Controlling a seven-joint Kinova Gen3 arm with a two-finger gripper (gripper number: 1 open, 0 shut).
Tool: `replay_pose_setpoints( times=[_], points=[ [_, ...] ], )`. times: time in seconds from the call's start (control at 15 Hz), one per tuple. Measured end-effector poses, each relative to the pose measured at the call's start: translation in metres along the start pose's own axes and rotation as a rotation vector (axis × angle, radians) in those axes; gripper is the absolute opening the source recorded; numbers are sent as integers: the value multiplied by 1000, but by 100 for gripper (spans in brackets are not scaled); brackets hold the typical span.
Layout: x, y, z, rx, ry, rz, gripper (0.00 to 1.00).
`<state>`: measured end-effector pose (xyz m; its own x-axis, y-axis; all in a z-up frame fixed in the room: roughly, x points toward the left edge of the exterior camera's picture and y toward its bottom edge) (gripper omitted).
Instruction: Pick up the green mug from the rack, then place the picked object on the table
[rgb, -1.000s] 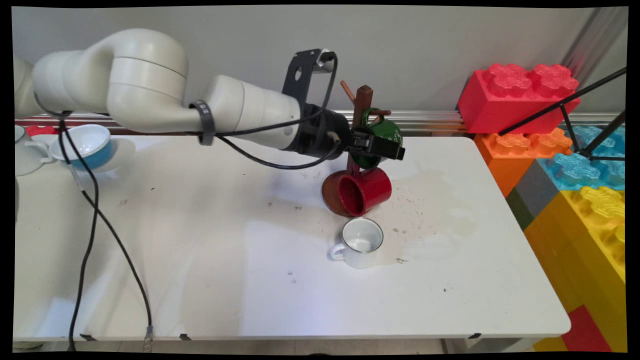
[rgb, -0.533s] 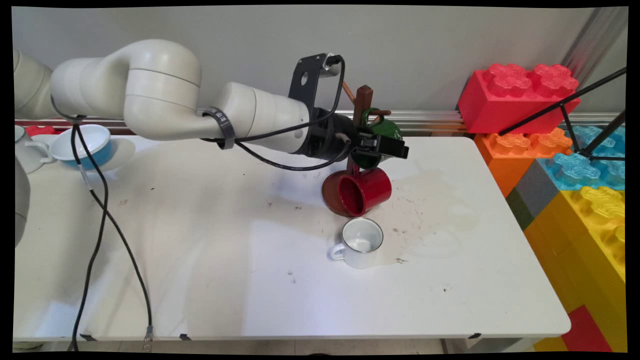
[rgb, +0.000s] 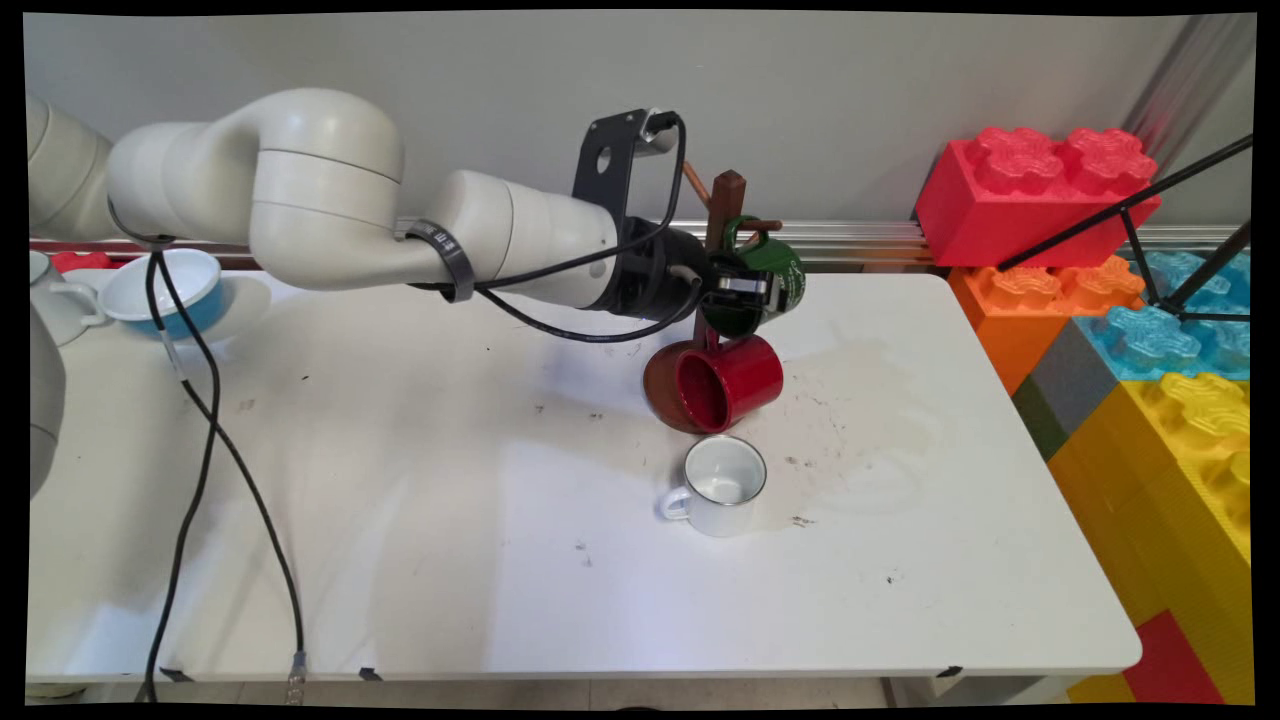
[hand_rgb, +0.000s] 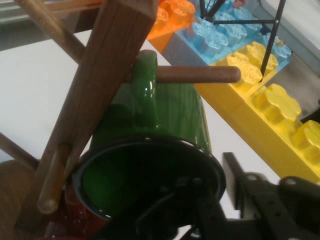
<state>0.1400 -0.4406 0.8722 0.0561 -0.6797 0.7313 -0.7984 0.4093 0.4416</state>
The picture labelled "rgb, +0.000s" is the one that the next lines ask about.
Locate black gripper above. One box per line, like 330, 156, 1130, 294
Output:
618, 215, 793, 323

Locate green enamel mug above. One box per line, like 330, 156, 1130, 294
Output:
700, 215, 807, 339

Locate brown wooden mug tree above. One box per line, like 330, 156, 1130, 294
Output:
643, 160, 786, 436

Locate red enamel mug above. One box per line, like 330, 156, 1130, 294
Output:
676, 333, 785, 433

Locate white enamel mug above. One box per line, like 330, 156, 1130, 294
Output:
660, 435, 769, 539

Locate large red toy brick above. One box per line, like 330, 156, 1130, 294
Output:
915, 128, 1161, 271

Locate large orange toy brick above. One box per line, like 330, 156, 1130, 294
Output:
948, 257, 1146, 396

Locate large dark green toy brick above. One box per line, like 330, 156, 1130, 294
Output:
1012, 378, 1069, 461

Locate large grey toy brick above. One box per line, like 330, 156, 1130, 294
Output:
1028, 320, 1121, 438

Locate black tripod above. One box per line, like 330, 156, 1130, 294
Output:
997, 135, 1254, 326

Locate large cyan toy brick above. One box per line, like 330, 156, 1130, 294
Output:
1075, 252, 1251, 383

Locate large yellow toy brick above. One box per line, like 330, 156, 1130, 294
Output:
1048, 373, 1253, 706

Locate blue and white bowl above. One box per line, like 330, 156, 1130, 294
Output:
97, 248, 226, 337

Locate flat red toy brick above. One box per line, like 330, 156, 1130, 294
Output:
1120, 610, 1223, 704

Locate white ceramic jug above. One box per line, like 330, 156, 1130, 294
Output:
28, 250, 107, 349

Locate black camera cable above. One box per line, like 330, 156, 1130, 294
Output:
410, 112, 691, 297

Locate aluminium rail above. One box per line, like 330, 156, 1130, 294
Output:
30, 212, 1251, 273

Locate black cable with silver plug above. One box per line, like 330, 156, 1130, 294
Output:
478, 262, 706, 346

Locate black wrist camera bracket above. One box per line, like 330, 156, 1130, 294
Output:
572, 108, 687, 233

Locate black velcro strap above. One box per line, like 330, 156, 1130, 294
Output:
404, 218, 477, 304

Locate aluminium post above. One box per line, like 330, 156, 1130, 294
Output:
1120, 15, 1256, 176

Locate black cable with metal connector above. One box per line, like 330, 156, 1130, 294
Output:
145, 250, 308, 705

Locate plain black cable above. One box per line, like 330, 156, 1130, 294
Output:
138, 250, 223, 705

